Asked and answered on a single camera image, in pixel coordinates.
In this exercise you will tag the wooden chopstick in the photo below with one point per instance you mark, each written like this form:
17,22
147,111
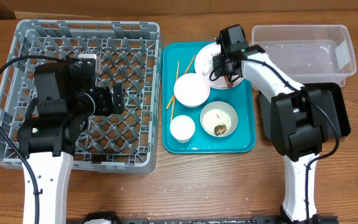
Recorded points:
185,73
173,96

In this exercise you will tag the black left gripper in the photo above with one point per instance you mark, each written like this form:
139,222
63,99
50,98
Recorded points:
117,98

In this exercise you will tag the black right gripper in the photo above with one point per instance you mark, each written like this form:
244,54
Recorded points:
217,71

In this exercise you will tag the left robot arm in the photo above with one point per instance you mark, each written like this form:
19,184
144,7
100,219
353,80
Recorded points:
67,96

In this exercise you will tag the red wrapper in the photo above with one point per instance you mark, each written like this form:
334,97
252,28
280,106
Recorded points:
230,81

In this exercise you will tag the teal plastic tray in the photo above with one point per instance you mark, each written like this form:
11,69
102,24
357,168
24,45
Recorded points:
176,57

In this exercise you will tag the white rice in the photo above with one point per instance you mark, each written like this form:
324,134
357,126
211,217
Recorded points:
215,117

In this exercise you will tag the clear plastic bin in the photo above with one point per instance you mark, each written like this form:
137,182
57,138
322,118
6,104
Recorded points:
309,53

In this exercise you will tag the black waste bin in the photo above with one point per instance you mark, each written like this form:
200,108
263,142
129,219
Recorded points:
333,103

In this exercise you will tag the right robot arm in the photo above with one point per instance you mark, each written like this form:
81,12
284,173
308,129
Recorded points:
304,122

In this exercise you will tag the grey plastic dishwasher rack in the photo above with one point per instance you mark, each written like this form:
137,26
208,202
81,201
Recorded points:
130,54

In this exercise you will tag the brown food piece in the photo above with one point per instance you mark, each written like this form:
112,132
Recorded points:
220,130

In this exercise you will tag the white round plate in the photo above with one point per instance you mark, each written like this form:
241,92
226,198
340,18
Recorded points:
204,65

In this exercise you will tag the grey bowl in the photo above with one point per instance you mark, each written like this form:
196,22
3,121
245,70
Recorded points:
226,108

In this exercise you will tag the small white cup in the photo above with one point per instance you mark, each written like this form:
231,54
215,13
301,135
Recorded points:
182,128

